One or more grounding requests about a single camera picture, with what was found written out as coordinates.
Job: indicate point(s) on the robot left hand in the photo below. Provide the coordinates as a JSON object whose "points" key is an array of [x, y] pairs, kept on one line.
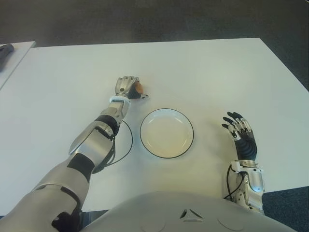
{"points": [[123, 85]]}

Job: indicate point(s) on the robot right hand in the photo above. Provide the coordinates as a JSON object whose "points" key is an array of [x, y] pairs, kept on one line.
{"points": [[246, 147]]}

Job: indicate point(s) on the red yellow apple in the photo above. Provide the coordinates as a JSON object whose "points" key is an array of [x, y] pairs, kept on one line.
{"points": [[140, 87]]}

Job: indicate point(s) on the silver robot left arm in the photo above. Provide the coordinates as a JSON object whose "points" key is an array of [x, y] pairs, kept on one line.
{"points": [[89, 145]]}

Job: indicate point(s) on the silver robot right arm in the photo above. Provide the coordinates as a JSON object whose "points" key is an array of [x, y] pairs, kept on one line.
{"points": [[254, 181]]}

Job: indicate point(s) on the white plate with black rim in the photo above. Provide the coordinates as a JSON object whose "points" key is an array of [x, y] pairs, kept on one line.
{"points": [[166, 137]]}

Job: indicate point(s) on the grey robot torso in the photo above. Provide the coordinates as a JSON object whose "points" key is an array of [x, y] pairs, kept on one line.
{"points": [[188, 215]]}

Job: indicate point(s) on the white side table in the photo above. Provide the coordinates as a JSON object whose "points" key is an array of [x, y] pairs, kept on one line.
{"points": [[20, 54]]}

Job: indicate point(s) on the dark object on side table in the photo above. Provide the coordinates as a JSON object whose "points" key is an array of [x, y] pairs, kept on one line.
{"points": [[5, 53]]}

